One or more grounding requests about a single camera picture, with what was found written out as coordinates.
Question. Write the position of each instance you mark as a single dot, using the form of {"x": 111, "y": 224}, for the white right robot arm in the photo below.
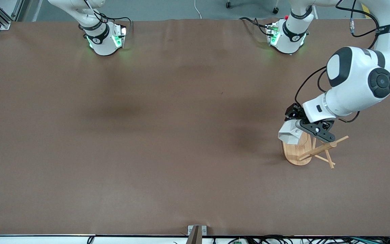
{"x": 100, "y": 40}

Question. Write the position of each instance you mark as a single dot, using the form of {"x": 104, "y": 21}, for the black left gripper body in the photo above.
{"x": 294, "y": 111}

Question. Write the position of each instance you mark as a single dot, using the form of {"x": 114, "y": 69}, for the brown paper table cover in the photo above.
{"x": 195, "y": 152}

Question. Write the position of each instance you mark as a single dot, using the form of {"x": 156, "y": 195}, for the white faceted cup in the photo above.
{"x": 288, "y": 134}

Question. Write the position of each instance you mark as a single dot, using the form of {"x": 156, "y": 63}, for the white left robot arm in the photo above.
{"x": 354, "y": 88}

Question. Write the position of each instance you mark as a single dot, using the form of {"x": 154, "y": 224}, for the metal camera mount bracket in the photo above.
{"x": 196, "y": 232}

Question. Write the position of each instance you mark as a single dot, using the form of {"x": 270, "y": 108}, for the wooden cup rack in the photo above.
{"x": 293, "y": 154}

